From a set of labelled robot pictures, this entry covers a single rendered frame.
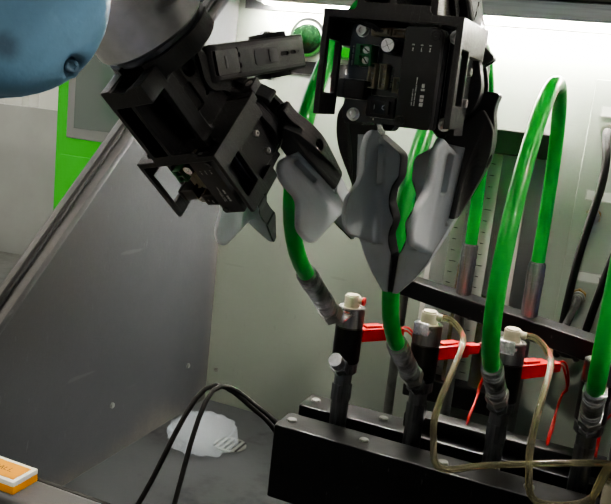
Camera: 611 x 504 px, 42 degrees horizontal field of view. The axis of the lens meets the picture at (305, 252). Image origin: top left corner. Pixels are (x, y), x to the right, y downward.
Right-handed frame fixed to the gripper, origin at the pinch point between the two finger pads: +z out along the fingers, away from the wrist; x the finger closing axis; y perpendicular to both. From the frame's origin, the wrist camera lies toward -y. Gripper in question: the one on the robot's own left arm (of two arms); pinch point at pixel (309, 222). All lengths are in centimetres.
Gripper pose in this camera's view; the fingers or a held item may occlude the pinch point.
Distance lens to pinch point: 63.6
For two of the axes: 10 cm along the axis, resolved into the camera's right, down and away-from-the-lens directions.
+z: 4.5, 6.5, 6.1
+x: 8.1, -0.2, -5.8
